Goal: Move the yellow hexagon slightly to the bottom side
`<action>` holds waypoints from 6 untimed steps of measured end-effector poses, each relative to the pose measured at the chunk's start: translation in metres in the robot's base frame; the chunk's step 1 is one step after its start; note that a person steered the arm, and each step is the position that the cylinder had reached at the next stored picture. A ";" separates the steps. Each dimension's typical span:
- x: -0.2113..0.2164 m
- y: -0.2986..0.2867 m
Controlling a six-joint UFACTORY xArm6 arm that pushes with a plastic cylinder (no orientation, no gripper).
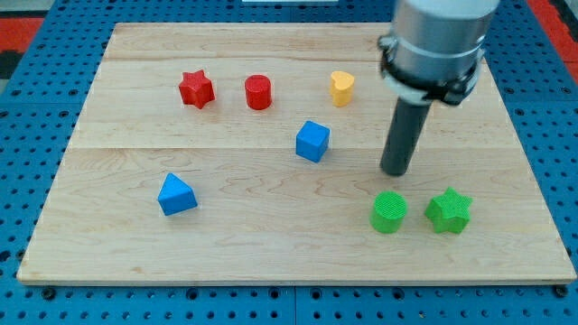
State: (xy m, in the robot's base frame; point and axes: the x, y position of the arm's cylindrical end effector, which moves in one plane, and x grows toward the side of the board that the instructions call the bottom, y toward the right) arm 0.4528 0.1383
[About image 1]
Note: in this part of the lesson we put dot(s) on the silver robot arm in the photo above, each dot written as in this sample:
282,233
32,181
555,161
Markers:
433,49

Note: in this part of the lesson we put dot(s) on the blue cube block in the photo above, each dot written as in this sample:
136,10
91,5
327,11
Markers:
312,141

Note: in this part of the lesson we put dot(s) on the red cylinder block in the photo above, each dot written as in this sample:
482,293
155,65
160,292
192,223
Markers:
258,92

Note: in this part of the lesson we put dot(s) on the wooden board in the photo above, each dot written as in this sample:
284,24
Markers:
265,215

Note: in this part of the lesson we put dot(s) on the yellow heart block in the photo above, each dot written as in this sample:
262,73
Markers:
341,88

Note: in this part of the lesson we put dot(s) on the green cylinder block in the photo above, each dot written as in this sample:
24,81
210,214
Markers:
389,210

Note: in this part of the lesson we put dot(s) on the red star block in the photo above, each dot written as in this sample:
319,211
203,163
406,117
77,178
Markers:
196,89

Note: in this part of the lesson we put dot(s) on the blue triangular prism block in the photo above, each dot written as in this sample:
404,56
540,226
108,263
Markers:
176,196

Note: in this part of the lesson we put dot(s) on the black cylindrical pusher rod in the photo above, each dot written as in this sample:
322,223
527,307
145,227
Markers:
403,134

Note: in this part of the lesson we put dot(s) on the green star block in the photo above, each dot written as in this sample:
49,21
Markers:
449,212

